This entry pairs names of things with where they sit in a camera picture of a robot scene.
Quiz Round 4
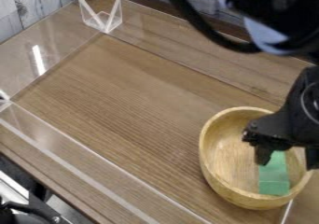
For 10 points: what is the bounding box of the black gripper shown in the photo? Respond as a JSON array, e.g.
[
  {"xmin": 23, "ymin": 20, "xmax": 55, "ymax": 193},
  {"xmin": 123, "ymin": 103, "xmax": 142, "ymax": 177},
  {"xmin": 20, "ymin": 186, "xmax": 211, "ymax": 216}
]
[{"xmin": 242, "ymin": 105, "xmax": 319, "ymax": 170}]

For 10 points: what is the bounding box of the green rectangular block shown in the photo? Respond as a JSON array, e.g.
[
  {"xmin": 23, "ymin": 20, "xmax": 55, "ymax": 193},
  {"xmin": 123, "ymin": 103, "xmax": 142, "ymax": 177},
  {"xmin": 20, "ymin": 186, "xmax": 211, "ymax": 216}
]
[{"xmin": 258, "ymin": 151, "xmax": 291, "ymax": 196}]

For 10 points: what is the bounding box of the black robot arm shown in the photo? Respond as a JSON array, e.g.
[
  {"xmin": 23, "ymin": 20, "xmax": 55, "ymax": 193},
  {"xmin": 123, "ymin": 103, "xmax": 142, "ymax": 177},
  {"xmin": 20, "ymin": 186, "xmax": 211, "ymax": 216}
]
[{"xmin": 169, "ymin": 0, "xmax": 319, "ymax": 170}]

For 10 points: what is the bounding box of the wooden bowl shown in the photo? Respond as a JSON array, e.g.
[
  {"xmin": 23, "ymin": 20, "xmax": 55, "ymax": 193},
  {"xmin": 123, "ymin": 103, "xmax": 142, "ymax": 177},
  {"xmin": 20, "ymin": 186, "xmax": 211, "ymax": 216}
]
[{"xmin": 198, "ymin": 106, "xmax": 313, "ymax": 210}]

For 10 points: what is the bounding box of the clear acrylic enclosure wall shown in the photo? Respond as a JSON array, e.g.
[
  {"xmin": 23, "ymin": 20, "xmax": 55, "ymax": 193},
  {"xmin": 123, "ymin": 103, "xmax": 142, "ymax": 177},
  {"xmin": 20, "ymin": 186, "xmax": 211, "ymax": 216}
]
[{"xmin": 0, "ymin": 2, "xmax": 319, "ymax": 224}]

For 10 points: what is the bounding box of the black metal mount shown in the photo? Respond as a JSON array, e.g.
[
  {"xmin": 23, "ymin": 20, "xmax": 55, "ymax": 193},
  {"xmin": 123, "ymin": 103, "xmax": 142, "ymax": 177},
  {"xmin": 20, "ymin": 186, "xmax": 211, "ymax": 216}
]
[{"xmin": 28, "ymin": 193, "xmax": 72, "ymax": 224}]

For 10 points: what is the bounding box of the clear acrylic corner bracket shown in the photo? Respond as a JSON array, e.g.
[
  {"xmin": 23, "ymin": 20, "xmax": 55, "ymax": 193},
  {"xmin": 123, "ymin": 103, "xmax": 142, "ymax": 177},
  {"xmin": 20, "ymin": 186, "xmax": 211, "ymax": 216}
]
[{"xmin": 79, "ymin": 0, "xmax": 122, "ymax": 34}]

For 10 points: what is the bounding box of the black cable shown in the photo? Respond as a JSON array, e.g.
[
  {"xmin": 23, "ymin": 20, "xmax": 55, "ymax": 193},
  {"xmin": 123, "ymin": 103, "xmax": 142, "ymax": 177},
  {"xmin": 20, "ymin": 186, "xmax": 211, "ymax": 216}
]
[{"xmin": 0, "ymin": 201, "xmax": 43, "ymax": 224}]

